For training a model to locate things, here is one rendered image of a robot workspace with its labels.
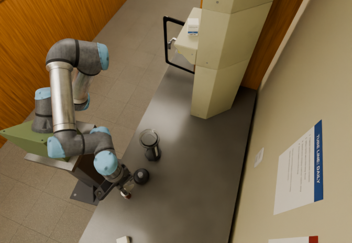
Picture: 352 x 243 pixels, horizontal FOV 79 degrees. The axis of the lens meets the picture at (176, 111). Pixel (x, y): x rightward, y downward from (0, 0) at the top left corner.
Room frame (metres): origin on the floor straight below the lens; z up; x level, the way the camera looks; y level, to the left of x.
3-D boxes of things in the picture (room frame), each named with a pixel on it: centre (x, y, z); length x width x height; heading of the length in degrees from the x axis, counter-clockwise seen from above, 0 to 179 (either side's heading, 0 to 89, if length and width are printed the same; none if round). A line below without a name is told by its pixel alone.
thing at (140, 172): (0.34, 0.20, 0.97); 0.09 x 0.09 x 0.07
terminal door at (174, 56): (1.14, -0.05, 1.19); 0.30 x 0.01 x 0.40; 61
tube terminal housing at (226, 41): (0.87, -0.27, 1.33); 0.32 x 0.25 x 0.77; 161
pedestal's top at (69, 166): (0.57, 0.73, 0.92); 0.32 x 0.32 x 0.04; 76
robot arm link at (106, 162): (0.25, 0.25, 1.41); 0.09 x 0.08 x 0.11; 23
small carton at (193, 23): (0.88, -0.08, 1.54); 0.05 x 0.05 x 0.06; 89
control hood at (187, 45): (0.93, -0.10, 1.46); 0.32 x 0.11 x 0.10; 161
